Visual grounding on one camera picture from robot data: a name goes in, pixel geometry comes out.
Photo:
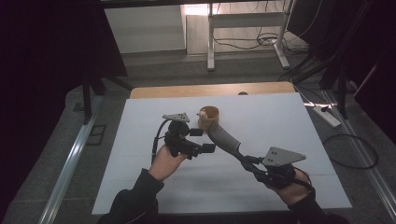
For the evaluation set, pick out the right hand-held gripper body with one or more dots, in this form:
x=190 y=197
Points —
x=278 y=174

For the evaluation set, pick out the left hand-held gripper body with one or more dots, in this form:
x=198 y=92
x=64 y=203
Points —
x=177 y=137

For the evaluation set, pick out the wooden cup with small figure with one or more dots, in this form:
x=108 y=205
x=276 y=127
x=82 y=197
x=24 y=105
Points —
x=204 y=124

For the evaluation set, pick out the dark kitchen knife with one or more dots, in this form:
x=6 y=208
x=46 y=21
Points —
x=224 y=140

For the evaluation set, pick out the person's right hand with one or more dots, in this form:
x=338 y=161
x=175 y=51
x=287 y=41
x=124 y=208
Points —
x=294 y=193

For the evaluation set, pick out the person's left hand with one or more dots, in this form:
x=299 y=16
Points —
x=163 y=165

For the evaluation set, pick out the white board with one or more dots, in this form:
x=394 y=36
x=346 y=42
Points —
x=218 y=193

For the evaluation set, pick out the wooden table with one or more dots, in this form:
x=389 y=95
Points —
x=186 y=91

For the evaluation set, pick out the white power strip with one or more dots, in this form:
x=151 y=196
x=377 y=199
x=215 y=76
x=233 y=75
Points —
x=327 y=116

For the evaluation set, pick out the black metal stand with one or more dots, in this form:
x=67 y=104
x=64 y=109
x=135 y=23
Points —
x=342 y=93
x=87 y=99

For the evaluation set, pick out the black curtain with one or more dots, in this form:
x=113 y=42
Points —
x=46 y=62
x=373 y=46

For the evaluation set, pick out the aluminium rail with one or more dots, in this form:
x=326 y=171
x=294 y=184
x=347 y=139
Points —
x=361 y=149
x=71 y=161

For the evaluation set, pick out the white desk frame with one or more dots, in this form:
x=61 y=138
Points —
x=246 y=20

